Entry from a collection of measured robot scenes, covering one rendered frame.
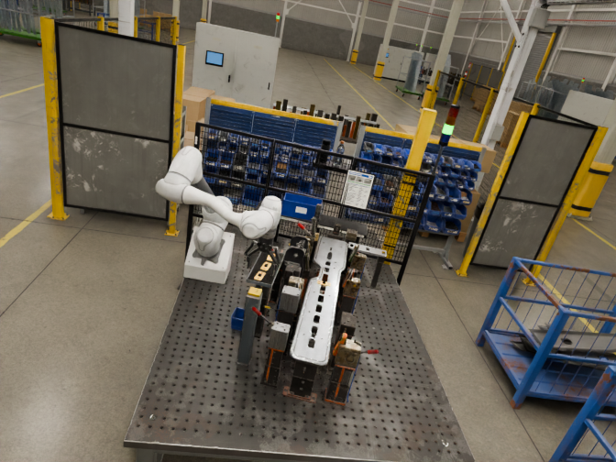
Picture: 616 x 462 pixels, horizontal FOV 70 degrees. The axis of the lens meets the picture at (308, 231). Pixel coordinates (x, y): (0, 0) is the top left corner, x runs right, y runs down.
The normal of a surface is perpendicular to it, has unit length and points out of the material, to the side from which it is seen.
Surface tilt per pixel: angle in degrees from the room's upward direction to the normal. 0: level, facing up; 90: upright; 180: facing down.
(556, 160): 90
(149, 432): 0
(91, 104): 91
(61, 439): 0
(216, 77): 90
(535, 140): 90
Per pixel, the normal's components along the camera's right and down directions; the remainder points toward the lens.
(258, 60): 0.05, 0.44
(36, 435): 0.18, -0.89
